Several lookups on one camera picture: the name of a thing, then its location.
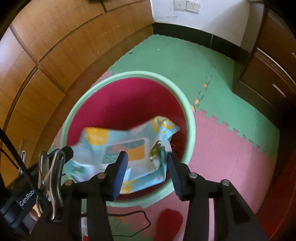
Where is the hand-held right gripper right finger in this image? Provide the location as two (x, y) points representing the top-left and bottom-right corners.
(168, 151), (270, 241)

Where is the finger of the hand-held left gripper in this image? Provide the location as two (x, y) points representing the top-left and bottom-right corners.
(47, 146), (74, 163)

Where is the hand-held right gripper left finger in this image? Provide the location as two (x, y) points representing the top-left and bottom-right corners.
(32, 151), (129, 241)

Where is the colourful wet wipes pack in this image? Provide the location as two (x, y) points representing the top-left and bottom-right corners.
(63, 115), (181, 194)

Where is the red bucket green rim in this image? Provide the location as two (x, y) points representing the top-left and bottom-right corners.
(60, 71), (196, 208)

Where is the metal spring clip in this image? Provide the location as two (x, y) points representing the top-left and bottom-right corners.
(38, 148), (66, 222)
(20, 138), (28, 163)

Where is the dark wooden drawer cabinet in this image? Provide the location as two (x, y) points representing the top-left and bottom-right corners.
(231, 3), (296, 130)

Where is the black skirting board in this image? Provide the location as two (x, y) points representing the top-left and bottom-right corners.
(153, 22), (252, 66)

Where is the white power socket plate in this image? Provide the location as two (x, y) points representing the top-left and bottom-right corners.
(186, 1), (201, 14)

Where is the white single-port socket plate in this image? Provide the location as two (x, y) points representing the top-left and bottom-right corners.
(173, 0), (187, 11)

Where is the black braided cable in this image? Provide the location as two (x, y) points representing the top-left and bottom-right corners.
(0, 128), (47, 197)

